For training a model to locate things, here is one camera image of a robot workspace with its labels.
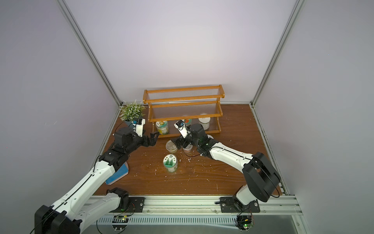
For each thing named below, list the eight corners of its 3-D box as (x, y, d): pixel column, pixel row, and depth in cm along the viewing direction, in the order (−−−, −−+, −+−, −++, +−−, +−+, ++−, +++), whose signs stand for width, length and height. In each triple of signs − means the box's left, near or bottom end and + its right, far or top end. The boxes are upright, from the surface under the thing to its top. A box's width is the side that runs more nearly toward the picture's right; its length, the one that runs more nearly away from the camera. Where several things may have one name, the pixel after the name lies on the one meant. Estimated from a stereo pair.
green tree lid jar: (164, 172, 86) (162, 167, 79) (166, 160, 90) (164, 154, 84) (177, 172, 86) (175, 167, 79) (177, 160, 90) (176, 154, 84)
